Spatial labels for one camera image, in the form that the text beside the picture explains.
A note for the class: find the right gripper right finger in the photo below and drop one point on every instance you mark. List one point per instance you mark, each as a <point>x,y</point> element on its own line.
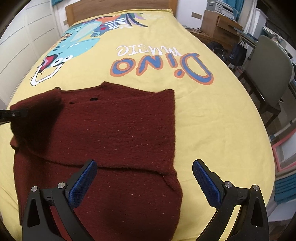
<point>251,222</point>

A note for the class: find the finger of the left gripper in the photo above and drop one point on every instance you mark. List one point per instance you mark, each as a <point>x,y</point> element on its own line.
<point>8,116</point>

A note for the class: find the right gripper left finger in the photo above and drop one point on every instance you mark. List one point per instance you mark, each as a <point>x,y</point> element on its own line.
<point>38,222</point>

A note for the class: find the dark red knitted sweater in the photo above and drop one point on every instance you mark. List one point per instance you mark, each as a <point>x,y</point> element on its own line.
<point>129,133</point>

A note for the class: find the stacked teal folded towels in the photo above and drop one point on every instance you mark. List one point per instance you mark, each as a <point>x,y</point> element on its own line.
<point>285,189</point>

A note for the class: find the pink framed board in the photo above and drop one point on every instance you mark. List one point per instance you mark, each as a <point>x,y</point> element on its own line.
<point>284,153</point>

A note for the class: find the white wardrobe doors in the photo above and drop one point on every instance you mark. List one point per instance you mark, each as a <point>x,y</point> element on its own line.
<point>29,35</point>

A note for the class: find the yellow dino print bedspread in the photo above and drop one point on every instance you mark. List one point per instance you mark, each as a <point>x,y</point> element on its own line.
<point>149,50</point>

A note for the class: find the wooden headboard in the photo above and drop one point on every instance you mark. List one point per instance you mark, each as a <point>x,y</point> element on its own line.
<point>82,10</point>

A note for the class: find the grey green upholstered chair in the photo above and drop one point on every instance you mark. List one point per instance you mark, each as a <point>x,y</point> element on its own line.
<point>268,74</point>

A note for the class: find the dark bag on floor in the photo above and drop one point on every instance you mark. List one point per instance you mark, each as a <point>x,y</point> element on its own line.
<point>237,55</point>

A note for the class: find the brown cardboard box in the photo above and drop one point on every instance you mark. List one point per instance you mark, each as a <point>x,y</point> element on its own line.
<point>219,27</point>

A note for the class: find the white storage box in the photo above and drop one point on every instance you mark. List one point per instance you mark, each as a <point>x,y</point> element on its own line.
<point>214,6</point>

